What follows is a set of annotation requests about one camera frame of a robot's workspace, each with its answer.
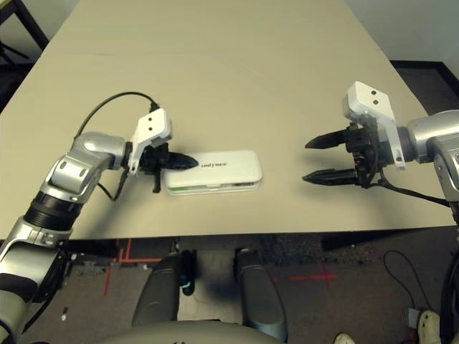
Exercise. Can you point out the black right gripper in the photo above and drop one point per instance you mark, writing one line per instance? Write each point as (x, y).
(367, 150)

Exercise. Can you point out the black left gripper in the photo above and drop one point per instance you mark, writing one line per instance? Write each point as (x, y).
(154, 157)

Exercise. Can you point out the white plastic pencil case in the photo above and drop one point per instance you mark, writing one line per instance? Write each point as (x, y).
(229, 168)

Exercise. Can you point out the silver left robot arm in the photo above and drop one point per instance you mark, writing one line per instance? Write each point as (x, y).
(93, 150)

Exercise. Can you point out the black tube with teal tip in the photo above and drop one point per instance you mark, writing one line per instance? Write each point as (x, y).
(188, 272)

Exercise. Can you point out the grey left robot leg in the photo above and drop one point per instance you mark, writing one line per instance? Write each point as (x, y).
(157, 290)

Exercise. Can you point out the grey robot leg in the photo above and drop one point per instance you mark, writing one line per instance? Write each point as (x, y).
(157, 290)
(260, 290)

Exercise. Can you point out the grey right robot leg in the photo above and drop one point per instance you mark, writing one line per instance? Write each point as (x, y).
(260, 290)

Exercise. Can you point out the grey robot torso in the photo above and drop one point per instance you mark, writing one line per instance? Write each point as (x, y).
(179, 333)

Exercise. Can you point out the grey floor power box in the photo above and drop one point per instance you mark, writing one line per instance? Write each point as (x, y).
(412, 315)

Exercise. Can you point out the white bystander shoe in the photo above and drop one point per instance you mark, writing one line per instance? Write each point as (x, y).
(348, 338)

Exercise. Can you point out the white sneaker with laces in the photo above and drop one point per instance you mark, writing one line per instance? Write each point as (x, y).
(429, 322)

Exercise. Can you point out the small white floor scrap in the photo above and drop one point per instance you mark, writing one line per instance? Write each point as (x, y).
(65, 315)

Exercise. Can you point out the black tripod stand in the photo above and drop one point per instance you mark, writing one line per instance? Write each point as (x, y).
(10, 50)

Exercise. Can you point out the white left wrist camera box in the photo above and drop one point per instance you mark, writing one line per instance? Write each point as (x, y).
(154, 123)

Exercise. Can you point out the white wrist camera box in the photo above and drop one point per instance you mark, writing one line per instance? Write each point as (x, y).
(365, 98)
(154, 123)

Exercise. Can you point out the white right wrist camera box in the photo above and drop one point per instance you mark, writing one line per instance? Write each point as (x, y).
(365, 98)

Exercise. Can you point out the black metal table frame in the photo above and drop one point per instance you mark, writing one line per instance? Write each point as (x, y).
(28, 21)

